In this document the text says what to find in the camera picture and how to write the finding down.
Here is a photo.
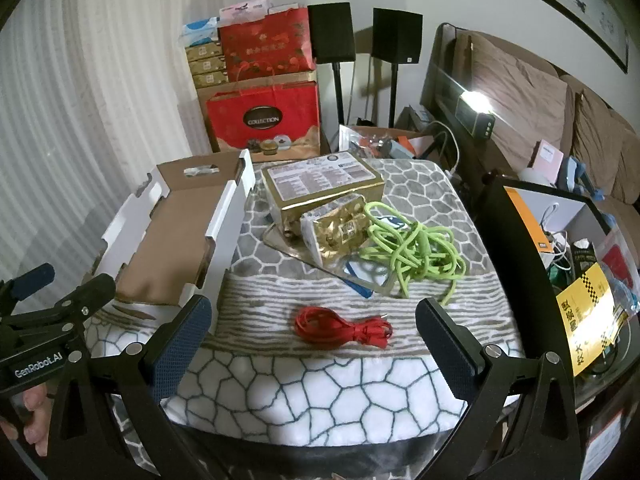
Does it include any black speaker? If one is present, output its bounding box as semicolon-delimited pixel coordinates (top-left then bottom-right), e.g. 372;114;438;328
371;7;423;65
306;2;357;63

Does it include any bird-shaped tag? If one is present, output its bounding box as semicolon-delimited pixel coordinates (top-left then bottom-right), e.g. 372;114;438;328
375;215;416;231

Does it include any bundle of white cables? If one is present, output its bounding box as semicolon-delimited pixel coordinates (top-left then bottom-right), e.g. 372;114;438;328
537;202;571;281

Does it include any clear plastic bag of parts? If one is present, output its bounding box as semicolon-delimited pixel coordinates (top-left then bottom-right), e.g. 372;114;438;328
337;125;396;158

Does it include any white cable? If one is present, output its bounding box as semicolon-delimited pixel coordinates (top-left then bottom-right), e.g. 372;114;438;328
425;120;463;176

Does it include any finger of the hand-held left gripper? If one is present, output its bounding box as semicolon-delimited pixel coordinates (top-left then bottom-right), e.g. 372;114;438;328
0;274;117;356
0;262;56;313

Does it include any yellow checkered packet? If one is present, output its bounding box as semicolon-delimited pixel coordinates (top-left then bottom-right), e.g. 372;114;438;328
556;262;631;376

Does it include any black device with bright light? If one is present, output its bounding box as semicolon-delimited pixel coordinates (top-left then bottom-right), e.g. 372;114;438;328
455;90;497;141

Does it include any black box with orange stripe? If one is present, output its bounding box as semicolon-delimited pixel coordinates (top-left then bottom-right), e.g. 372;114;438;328
477;177;613;376

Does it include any large brown cardboard box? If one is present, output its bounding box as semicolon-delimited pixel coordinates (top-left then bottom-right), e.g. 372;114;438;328
196;71;323;153

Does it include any small gold packet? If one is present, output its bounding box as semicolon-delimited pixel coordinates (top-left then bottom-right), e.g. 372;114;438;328
300;193;373;267

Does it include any pink white box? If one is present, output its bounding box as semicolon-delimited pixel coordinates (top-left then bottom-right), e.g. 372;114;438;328
218;0;273;23

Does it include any white pouch with blue lines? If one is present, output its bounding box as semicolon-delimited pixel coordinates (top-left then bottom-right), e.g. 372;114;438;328
262;225;401;298

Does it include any cardboard box of clutter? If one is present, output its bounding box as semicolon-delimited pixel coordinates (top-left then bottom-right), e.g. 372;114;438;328
337;122;441;161

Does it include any small pink box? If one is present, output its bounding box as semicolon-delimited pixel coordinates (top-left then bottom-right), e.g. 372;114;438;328
530;140;563;183

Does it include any white and brown cardboard box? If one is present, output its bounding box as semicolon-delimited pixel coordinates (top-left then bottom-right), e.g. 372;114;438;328
100;149;256;336

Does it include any person's left hand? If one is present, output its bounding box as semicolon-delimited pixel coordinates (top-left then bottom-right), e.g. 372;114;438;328
0;382;51;443

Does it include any red cable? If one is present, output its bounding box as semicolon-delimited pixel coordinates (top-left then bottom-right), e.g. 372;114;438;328
294;306;393;350

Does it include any white curtain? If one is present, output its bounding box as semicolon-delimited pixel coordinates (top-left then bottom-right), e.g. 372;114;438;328
0;0;221;321

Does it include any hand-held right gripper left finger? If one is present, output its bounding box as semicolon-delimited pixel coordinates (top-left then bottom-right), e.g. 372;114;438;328
45;295;213;480

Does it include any black speaker stand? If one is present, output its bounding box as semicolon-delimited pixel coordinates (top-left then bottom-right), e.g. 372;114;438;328
332;61;346;153
387;62;401;128

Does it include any green braided cable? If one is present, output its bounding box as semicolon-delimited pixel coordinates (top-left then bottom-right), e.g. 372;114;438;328
361;201;467;306

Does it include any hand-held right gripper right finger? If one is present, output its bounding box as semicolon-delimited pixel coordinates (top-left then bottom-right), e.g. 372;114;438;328
416;297;596;480

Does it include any large gold box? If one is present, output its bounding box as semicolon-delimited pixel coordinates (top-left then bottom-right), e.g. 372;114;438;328
261;151;385;241

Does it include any blue plastic bag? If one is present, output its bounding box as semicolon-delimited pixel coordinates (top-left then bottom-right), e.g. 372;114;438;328
562;156;613;221

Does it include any blue white tissue pack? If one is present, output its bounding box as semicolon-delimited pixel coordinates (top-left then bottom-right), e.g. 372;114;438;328
180;16;222;46

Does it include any red packet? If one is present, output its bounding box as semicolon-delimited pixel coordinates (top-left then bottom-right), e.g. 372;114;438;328
597;232;640;291

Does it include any grey white patterned blanket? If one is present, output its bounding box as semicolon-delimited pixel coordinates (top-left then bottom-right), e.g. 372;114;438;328
82;157;526;480

